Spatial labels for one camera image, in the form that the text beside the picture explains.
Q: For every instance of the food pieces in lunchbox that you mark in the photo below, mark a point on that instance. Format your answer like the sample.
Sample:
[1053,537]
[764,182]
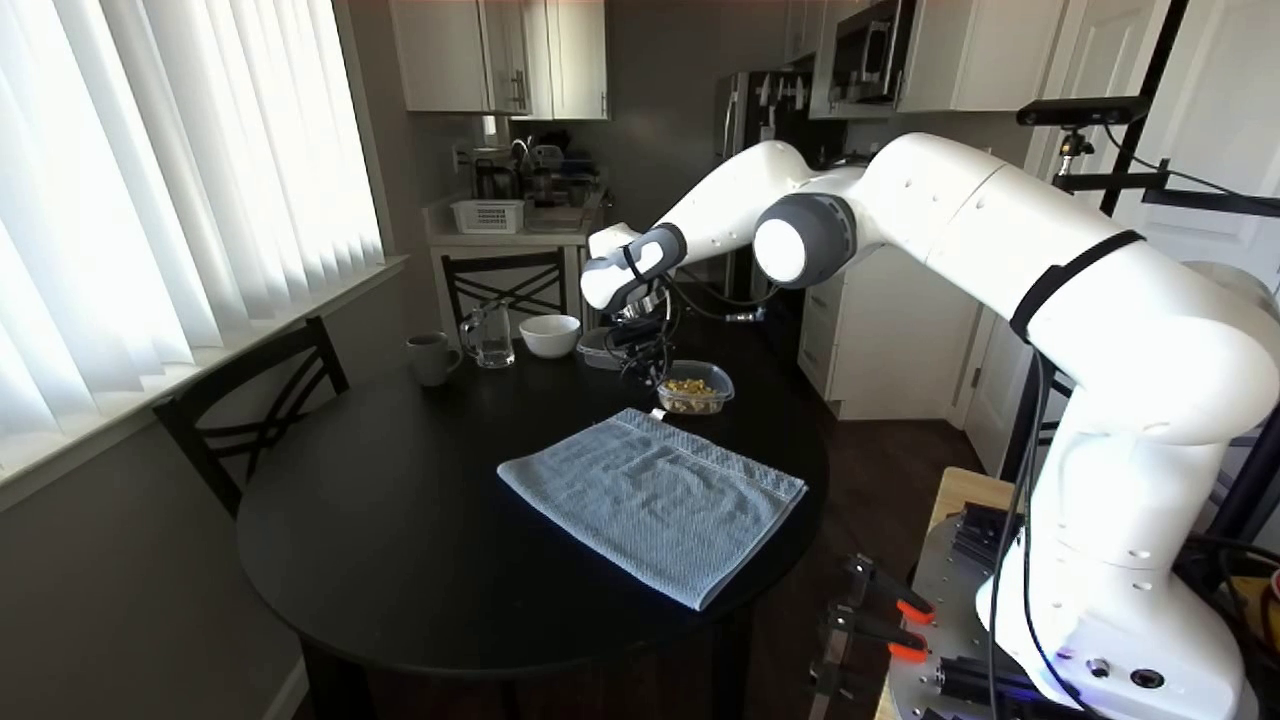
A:
[690,398]

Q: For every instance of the blue towel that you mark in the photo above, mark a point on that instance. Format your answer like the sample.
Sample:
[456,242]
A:
[667,507]

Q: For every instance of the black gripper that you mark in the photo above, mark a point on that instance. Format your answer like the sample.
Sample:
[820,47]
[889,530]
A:
[642,314]

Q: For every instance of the white tub on counter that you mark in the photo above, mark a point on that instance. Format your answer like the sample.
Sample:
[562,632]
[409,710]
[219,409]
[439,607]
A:
[488,216]

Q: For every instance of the dark grey mug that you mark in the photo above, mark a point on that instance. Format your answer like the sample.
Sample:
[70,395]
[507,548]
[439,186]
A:
[433,358]

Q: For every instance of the orange handled clamp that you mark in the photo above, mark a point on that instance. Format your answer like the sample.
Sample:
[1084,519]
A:
[875,591]
[850,656]

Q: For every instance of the white ceramic bowl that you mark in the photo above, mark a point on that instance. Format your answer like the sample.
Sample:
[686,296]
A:
[551,338]

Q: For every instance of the vertical window blinds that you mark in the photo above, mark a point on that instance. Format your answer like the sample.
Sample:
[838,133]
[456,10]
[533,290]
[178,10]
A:
[173,173]

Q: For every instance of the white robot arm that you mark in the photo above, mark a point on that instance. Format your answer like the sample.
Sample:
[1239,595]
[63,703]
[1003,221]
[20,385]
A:
[1166,371]

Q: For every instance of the clear plastic lunchbox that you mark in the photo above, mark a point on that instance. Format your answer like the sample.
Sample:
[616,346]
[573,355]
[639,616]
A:
[697,371]

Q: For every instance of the white kitchen cabinets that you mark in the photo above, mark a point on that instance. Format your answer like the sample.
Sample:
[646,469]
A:
[566,59]

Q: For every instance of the black camera tripod stand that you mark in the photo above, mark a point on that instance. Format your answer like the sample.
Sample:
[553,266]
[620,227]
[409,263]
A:
[1131,113]

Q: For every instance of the clear glass jug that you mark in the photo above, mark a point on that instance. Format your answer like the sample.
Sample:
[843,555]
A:
[488,338]

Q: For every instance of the black dining chair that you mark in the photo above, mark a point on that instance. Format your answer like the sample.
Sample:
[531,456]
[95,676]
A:
[237,412]
[526,280]

